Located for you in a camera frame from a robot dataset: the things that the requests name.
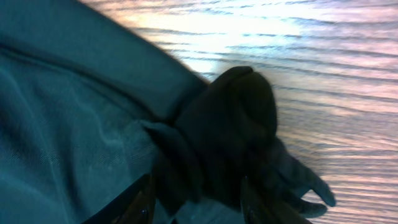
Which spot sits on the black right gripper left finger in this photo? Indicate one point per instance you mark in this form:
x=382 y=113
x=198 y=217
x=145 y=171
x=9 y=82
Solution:
x=135 y=205

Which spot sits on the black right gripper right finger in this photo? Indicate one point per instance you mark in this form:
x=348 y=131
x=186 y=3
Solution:
x=263 y=208

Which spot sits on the black shirt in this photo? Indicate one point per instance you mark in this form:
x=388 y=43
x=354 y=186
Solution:
x=88 y=107

